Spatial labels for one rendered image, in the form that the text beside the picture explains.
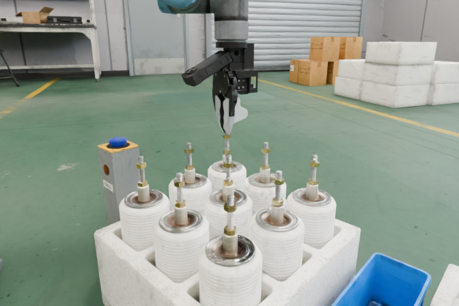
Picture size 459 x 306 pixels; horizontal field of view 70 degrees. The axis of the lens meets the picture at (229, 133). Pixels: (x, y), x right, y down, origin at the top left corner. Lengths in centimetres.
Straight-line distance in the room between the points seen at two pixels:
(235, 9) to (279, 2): 554
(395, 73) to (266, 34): 342
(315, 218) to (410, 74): 263
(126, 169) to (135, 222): 19
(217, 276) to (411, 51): 284
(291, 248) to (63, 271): 60
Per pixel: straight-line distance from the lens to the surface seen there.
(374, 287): 84
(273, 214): 58
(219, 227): 64
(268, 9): 614
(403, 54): 308
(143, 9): 565
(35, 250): 109
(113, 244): 69
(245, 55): 76
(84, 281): 92
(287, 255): 58
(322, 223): 66
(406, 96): 318
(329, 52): 437
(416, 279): 80
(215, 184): 79
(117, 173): 79
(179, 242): 56
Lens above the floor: 55
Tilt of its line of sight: 16 degrees down
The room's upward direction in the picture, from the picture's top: straight up
